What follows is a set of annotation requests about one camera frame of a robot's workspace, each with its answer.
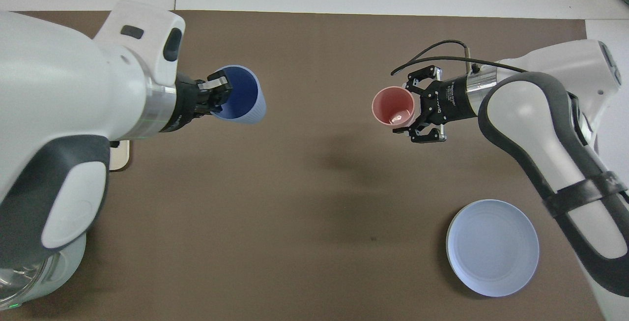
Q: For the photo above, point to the light blue plate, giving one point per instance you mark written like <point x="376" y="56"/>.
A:
<point x="492" y="247"/>

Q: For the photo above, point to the brown paper table mat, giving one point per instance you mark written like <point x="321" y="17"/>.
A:
<point x="304" y="188"/>

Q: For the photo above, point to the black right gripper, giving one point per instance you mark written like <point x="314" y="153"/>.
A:
<point x="449" y="100"/>

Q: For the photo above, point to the cream tray with rabbit print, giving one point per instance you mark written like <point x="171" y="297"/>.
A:
<point x="120" y="156"/>

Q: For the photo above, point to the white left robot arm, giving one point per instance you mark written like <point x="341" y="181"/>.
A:
<point x="59" y="90"/>

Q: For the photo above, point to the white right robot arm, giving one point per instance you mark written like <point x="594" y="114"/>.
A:
<point x="540" y="129"/>

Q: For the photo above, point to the blue ribbed cup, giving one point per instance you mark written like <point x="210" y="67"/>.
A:
<point x="243" y="92"/>

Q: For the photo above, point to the glass pot lid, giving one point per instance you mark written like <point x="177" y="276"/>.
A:
<point x="19" y="284"/>

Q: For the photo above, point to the pale green electric pot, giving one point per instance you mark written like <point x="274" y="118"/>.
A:
<point x="69" y="268"/>

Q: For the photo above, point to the pink cup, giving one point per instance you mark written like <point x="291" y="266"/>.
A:
<point x="393" y="104"/>

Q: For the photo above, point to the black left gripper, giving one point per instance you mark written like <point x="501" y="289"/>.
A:
<point x="189" y="102"/>

